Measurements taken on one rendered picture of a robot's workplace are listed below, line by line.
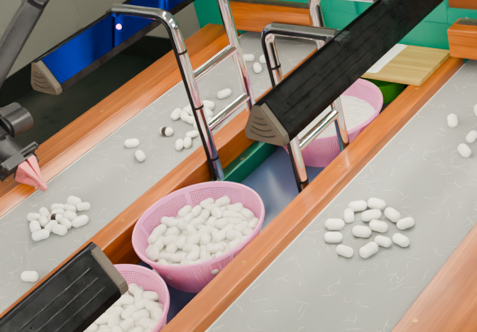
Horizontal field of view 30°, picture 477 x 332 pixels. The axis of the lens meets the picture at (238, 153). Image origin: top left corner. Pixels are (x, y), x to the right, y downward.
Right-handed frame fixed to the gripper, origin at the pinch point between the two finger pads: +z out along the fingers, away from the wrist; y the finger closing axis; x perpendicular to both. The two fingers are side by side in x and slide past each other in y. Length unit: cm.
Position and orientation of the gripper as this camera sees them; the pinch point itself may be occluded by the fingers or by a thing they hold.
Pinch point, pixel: (43, 186)
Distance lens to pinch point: 205.9
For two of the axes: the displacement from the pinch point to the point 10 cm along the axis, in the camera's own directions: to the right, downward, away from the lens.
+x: -3.0, 5.2, 8.0
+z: 7.2, 6.8, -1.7
